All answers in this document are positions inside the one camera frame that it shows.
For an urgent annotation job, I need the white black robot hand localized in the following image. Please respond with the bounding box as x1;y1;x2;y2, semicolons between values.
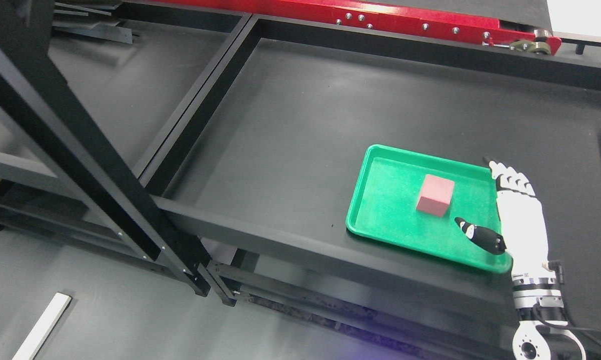
454;157;557;284

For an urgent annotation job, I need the black metal shelf left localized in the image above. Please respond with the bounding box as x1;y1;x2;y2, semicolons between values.
0;0;248;306

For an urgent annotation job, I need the green plastic tray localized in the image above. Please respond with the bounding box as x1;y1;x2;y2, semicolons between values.
345;145;513;274

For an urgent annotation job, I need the pink cube block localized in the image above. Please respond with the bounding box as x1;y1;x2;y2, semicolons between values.
415;174;456;217

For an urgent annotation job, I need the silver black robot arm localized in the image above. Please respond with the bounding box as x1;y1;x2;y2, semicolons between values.
511;260;601;360

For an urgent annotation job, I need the red conveyor frame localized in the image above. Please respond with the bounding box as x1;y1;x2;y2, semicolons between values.
176;0;563;55

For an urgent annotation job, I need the black metal shelf right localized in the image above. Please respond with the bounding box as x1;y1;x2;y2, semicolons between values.
148;15;601;360

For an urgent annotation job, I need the white table with leg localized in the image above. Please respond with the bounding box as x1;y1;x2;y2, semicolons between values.
12;292;73;360

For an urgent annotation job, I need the black metal shelf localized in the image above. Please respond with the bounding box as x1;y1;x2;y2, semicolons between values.
0;0;248;306
148;15;601;360

